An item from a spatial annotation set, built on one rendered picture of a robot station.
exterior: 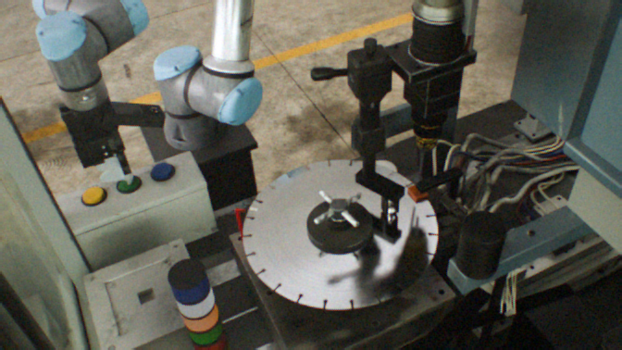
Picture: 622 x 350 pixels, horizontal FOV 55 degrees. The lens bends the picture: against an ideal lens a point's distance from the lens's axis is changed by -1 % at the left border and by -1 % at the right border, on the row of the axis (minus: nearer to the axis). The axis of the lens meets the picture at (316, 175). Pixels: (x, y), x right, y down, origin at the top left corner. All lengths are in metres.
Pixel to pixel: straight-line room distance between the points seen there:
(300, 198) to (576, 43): 0.55
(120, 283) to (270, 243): 0.27
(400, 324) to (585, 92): 0.49
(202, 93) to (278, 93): 1.57
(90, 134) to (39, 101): 2.14
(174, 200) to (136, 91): 1.94
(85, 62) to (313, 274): 0.50
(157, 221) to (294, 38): 2.21
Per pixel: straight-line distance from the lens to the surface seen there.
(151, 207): 1.21
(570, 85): 0.76
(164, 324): 1.01
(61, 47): 1.02
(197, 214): 1.26
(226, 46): 1.31
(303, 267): 0.97
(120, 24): 1.08
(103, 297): 1.07
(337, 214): 0.97
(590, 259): 1.23
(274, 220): 1.04
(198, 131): 1.49
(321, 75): 0.89
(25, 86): 3.42
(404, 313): 1.04
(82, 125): 1.12
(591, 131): 0.61
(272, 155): 2.57
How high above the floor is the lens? 1.72
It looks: 44 degrees down
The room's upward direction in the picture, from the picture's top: 4 degrees counter-clockwise
